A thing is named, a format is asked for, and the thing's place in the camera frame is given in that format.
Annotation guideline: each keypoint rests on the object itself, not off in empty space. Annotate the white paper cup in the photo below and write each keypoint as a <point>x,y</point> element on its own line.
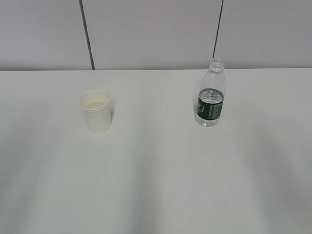
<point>96,109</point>

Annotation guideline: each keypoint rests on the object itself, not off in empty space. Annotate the clear water bottle green label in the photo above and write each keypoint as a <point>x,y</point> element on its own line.
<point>211,94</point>

